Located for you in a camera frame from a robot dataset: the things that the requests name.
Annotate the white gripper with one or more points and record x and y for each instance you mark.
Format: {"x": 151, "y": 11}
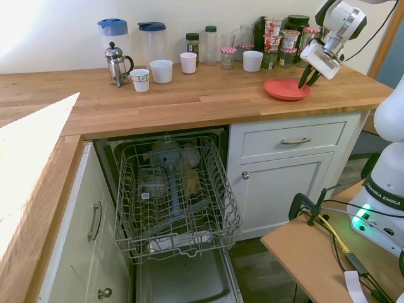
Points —
{"x": 318, "y": 60}

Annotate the red round plate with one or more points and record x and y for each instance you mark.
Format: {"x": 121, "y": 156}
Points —
{"x": 282, "y": 90}

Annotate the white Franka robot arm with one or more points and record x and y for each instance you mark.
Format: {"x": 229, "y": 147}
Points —
{"x": 388, "y": 158}

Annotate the stainless steel dishwasher door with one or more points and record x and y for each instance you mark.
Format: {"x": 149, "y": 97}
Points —
{"x": 183, "y": 277}

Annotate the glass jar green contents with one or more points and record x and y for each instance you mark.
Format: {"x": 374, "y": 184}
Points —
{"x": 287, "y": 58}
{"x": 270, "y": 60}

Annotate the glass jar red checked lid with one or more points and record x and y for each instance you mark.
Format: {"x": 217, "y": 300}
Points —
{"x": 311, "y": 36}
{"x": 228, "y": 58}
{"x": 244, "y": 47}

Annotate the red white yogurt pot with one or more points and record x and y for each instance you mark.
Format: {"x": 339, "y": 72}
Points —
{"x": 290, "y": 39}
{"x": 274, "y": 26}
{"x": 273, "y": 43}

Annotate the large black tub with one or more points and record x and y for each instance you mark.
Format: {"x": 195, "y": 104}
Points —
{"x": 296, "y": 22}

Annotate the white mug near jars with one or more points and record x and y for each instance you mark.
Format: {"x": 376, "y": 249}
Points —
{"x": 252, "y": 61}

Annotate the dark tall canister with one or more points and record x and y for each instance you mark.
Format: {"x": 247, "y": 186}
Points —
{"x": 259, "y": 31}

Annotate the large empty glass jar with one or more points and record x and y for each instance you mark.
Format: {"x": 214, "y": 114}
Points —
{"x": 246, "y": 34}

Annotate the white drawer front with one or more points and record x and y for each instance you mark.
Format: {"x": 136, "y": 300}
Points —
{"x": 262, "y": 139}

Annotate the grey floor mat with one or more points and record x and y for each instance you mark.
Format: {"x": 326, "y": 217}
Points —
{"x": 367, "y": 142}

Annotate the clear drinking glass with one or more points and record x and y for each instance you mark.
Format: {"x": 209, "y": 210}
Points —
{"x": 228, "y": 40}

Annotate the clear bottle green lid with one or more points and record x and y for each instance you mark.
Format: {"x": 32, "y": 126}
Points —
{"x": 211, "y": 47}

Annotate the round metal door knob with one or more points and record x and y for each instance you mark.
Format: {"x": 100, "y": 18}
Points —
{"x": 245, "y": 175}

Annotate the white cabinet door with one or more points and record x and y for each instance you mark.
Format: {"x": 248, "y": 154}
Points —
{"x": 284, "y": 195}

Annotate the dark jar green lid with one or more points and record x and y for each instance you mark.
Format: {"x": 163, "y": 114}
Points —
{"x": 192, "y": 44}

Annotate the tall white cup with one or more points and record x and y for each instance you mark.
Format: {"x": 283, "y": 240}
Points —
{"x": 188, "y": 64}

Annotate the black C-clamp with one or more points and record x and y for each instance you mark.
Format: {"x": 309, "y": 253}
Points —
{"x": 295, "y": 205}

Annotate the wide white mug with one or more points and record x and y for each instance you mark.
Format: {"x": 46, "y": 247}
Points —
{"x": 161, "y": 72}

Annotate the yellowish drinking glass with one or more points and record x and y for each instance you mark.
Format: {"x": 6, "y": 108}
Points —
{"x": 191, "y": 183}

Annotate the clear pitcher dark blue lid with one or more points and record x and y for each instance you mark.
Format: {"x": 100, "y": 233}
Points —
{"x": 153, "y": 44}

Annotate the small patterned cup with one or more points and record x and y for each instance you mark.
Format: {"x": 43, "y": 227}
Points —
{"x": 140, "y": 82}

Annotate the wooden mounting board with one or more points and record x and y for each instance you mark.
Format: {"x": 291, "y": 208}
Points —
{"x": 303, "y": 252}

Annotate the clear glass food container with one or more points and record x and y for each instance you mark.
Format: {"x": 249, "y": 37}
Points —
{"x": 151, "y": 183}

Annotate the glass French press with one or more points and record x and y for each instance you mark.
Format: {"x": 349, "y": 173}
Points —
{"x": 115, "y": 66}

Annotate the frosted pitcher blue lid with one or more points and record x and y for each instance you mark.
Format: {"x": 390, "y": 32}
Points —
{"x": 112, "y": 34}

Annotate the white paper strip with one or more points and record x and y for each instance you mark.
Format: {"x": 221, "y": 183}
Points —
{"x": 353, "y": 284}

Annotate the white corner cabinet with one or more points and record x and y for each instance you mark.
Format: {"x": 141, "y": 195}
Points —
{"x": 75, "y": 236}

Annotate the round metal cabinet knob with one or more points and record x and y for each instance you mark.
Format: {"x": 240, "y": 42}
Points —
{"x": 105, "y": 293}

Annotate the wooden door frame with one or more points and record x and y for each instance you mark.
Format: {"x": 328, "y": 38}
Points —
{"x": 383, "y": 53}

